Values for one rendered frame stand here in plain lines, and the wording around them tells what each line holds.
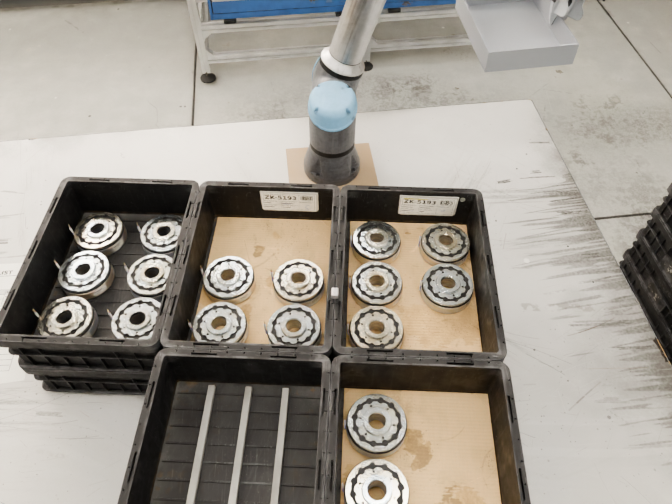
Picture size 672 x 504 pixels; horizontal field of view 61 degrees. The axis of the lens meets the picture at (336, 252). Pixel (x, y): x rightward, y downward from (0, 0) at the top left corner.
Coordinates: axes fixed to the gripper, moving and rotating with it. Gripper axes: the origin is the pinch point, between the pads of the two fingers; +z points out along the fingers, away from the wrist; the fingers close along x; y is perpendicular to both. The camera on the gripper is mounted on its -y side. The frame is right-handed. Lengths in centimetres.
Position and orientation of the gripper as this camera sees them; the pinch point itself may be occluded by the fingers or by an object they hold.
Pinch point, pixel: (554, 17)
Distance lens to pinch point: 151.2
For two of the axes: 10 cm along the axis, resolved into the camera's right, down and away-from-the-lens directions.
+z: -2.9, 6.2, 7.3
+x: 9.4, 0.4, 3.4
